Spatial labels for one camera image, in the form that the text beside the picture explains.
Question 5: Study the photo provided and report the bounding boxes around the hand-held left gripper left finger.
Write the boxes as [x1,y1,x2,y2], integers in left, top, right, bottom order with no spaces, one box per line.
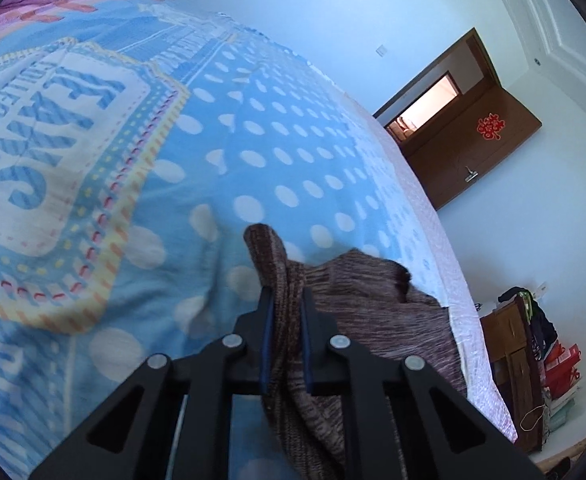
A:
[28,292,276,480]

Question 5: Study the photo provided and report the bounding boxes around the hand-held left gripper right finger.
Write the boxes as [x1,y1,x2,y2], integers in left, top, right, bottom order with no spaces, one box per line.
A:
[300,287,546,480]

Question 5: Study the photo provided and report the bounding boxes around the brown knit sweater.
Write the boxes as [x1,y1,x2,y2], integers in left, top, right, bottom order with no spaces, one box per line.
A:
[243,223,468,480]

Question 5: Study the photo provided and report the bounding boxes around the pile of dark clothes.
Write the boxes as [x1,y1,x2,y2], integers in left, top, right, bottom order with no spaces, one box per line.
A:
[497,286,558,361]

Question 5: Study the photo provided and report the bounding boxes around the blue dotted printed blanket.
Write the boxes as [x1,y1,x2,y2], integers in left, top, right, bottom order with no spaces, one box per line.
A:
[0,0,488,480]

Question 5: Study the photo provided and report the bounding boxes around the wooden cabinet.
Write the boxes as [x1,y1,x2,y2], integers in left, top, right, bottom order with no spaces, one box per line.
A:
[480,295,548,456]

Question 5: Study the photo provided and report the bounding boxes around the red gift bags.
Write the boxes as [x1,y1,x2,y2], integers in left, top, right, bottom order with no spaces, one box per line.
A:
[543,342,582,397]

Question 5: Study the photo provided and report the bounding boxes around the brown wooden door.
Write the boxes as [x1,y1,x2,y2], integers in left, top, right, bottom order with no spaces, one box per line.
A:
[400,85,544,211]

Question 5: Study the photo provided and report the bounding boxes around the pale green box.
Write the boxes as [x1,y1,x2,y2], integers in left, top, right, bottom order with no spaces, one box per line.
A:
[548,396,580,442]

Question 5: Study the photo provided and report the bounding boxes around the red paper door decoration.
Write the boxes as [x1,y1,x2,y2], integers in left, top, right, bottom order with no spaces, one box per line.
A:
[474,115,506,143]

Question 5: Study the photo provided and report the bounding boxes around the yellow cord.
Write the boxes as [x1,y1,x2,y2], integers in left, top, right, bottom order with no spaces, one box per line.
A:
[519,402,547,432]

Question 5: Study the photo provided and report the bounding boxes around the brown door frame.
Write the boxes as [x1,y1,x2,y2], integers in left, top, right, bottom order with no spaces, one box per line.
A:
[373,27,500,131]

